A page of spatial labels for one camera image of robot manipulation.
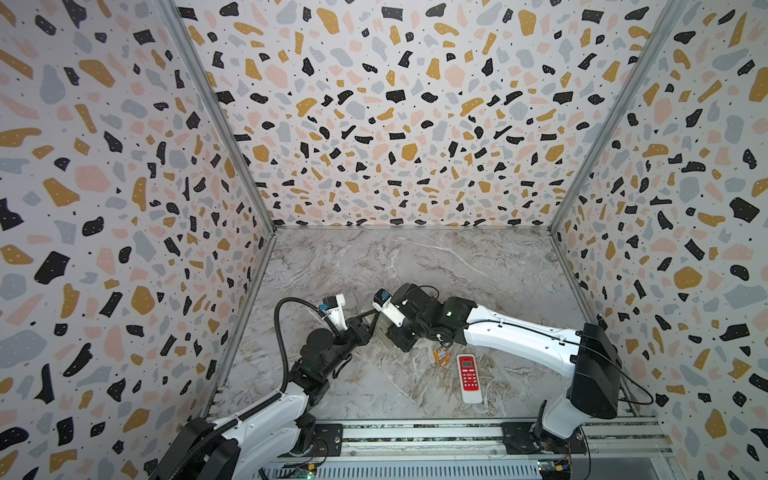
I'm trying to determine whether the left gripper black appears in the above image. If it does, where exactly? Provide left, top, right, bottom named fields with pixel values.
left=318, top=308, right=377, bottom=381

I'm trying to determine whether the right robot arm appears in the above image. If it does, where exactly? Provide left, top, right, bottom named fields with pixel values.
left=373, top=283, right=623, bottom=453

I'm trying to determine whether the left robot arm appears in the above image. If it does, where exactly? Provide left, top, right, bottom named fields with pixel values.
left=149, top=310, right=374, bottom=479

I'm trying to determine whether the orange AAA batteries pair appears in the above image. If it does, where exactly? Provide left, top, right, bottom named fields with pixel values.
left=433, top=349, right=451, bottom=367

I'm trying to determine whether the red and white remote control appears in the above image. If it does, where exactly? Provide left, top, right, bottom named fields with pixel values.
left=456, top=354, right=483, bottom=404

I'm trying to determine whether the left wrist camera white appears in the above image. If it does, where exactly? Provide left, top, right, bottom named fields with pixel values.
left=319, top=294, right=347, bottom=334

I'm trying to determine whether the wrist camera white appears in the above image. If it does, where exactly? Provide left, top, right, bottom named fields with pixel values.
left=319, top=294, right=347, bottom=334
left=372, top=289, right=405, bottom=327

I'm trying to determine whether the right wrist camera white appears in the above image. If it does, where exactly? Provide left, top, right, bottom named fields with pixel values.
left=372, top=289, right=405, bottom=327

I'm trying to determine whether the aluminium mounting rail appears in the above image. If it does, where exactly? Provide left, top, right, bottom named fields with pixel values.
left=167, top=416, right=679, bottom=480

